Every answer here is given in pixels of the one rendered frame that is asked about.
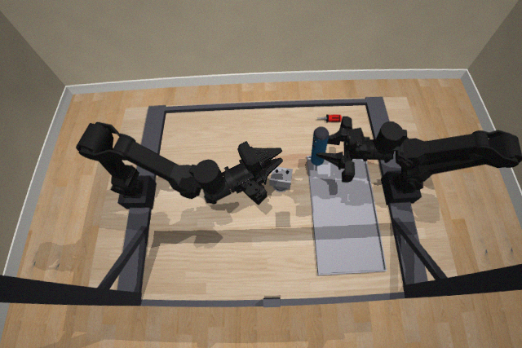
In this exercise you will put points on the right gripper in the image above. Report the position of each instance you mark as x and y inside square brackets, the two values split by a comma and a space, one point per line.
[345, 161]

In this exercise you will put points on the grey metal l-bracket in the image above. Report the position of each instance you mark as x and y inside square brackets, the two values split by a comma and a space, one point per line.
[281, 177]

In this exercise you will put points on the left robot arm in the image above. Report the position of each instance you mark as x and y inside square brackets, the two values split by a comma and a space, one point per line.
[97, 140]

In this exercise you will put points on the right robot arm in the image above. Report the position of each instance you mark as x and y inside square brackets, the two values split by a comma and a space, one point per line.
[497, 148]

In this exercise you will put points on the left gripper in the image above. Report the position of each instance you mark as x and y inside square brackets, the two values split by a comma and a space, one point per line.
[257, 161]

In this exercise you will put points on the red screwdriver handle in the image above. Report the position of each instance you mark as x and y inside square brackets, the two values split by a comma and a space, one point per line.
[332, 118]

